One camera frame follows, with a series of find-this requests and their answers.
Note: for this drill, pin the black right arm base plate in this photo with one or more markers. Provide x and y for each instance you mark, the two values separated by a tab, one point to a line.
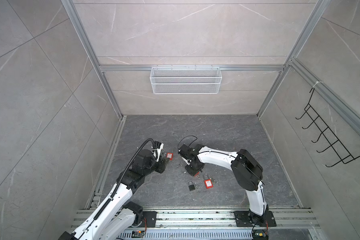
249	219

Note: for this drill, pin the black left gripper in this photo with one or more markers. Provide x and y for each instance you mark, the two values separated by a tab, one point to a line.
162	164

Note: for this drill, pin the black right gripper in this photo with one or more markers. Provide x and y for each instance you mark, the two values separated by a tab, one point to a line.
191	172

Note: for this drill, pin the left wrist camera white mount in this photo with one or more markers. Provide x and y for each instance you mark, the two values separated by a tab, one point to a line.
158	148

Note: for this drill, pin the red padlock front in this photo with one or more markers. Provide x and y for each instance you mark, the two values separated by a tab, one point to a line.
207	181

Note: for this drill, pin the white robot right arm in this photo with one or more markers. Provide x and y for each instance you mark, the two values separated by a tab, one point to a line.
247	171

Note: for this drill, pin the white wire mesh basket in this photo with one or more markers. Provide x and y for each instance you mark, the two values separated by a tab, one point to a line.
185	80

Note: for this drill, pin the small black padlock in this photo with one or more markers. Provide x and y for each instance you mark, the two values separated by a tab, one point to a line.
192	186

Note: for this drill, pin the red padlock long shackle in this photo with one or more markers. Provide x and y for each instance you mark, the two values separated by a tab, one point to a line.
171	153

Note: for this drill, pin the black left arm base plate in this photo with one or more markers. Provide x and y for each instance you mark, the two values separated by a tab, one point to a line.
149	219

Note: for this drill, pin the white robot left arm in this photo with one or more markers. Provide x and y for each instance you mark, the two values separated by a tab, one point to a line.
116	212

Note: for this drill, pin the aluminium front rail frame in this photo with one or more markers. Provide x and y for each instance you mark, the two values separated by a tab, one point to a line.
212	223

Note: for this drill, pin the black wire hook rack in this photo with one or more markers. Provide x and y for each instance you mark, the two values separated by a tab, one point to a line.
327	133

